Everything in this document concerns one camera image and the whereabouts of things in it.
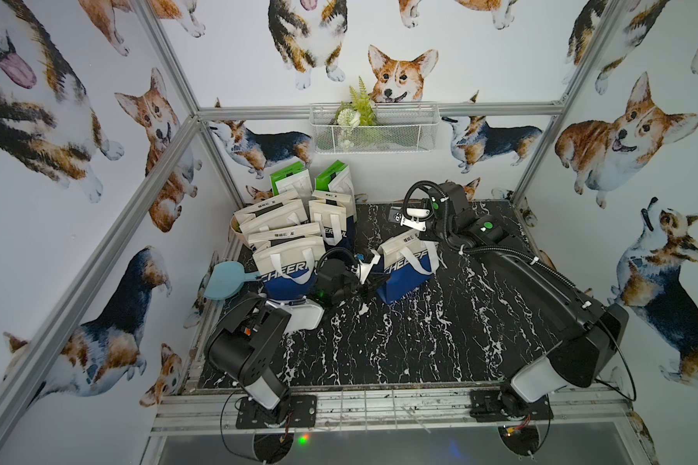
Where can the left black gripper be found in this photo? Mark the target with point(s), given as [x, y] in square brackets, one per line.
[352, 276]

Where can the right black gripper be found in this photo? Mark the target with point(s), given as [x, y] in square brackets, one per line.
[429, 203]

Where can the dark blue white bag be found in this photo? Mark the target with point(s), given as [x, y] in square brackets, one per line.
[335, 215]

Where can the green white takeout bag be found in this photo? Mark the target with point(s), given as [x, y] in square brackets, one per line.
[295, 177]

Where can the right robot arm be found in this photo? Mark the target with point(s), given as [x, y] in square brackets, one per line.
[588, 332]

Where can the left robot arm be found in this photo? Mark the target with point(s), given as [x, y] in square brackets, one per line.
[245, 339]

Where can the light blue dustpan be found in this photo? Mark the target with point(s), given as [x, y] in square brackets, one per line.
[227, 279]

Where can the artificial fern with flower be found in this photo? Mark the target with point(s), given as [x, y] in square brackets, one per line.
[354, 120]

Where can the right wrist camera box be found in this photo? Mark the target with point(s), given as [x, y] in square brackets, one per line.
[409, 217]

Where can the white wire wall basket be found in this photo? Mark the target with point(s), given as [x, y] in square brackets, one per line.
[400, 128]

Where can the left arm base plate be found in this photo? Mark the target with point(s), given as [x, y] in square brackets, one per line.
[295, 411]

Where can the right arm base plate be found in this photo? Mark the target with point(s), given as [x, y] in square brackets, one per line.
[500, 407]

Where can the aluminium frame rail front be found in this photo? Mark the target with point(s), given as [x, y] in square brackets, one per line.
[335, 411]

